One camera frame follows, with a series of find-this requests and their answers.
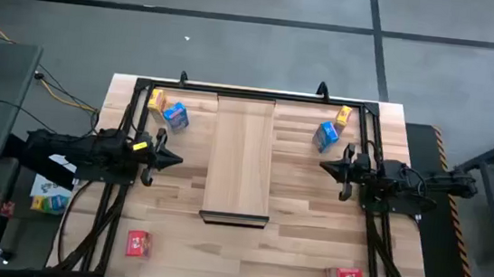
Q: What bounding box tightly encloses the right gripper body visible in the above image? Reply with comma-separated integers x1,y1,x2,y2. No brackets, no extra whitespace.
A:
337,142,366,204

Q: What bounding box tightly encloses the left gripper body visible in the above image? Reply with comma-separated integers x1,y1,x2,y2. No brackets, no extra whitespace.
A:
140,126,169,188

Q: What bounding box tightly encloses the blue Rice Krispies cereal box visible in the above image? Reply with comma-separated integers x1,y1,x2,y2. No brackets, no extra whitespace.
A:
160,100,192,134
310,119,341,156

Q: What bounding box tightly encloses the yellow Pops cereal box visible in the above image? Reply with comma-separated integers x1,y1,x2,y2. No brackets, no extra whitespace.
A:
147,87,169,114
334,103,354,129

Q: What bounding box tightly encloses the red Froot Loops cereal box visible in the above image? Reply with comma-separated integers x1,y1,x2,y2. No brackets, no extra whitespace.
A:
125,229,154,260
324,264,366,277

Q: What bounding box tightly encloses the colourful cereal multipack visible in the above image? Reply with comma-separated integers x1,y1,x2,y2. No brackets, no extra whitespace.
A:
30,192,71,216

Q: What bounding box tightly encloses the black ramp with hazard stripes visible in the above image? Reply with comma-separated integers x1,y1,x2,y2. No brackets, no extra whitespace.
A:
390,121,494,277

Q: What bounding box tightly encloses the white paper sheet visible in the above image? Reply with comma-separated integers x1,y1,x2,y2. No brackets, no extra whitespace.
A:
30,152,79,203

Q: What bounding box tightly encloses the small red packet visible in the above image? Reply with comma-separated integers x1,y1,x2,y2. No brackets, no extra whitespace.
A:
0,200,15,220

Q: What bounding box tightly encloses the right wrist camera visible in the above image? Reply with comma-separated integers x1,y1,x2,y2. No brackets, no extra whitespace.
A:
355,152,374,169

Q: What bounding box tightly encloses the wooden shelf with black frame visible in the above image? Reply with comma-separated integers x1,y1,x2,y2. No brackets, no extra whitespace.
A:
197,91,282,231

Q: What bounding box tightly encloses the black metal table frame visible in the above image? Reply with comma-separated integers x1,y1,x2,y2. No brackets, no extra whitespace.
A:
52,56,449,277

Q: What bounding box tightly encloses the yellow cable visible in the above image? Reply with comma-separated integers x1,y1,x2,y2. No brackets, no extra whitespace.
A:
0,4,108,114

